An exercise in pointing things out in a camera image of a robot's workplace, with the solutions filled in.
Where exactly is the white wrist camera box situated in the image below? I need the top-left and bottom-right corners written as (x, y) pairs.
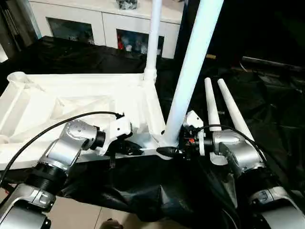
top-left (183, 110), bottom-right (206, 156)
top-left (102, 114), bottom-right (133, 156)

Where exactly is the white plastic table top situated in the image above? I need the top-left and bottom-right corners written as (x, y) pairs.
top-left (0, 72), bottom-right (177, 170)

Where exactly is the grey object on cabinet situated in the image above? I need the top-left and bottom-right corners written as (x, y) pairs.
top-left (117, 0), bottom-right (139, 10)

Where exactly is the white cabinet with glass doors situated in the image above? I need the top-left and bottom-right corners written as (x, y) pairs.
top-left (29, 0), bottom-right (184, 59)

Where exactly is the black plastic mat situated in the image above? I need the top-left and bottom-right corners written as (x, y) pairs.
top-left (0, 36), bottom-right (305, 229)

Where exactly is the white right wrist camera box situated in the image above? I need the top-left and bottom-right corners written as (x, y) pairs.
top-left (183, 110), bottom-right (206, 156)

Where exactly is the white plastic table leg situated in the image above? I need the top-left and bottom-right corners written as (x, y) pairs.
top-left (204, 77), bottom-right (229, 167)
top-left (217, 79), bottom-right (255, 144)
top-left (144, 0), bottom-right (164, 87)
top-left (159, 0), bottom-right (225, 148)

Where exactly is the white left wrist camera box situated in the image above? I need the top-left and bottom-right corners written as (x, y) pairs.
top-left (102, 114), bottom-right (133, 156)

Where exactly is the long black bar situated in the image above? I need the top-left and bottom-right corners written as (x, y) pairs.
top-left (242, 56), bottom-right (305, 73)

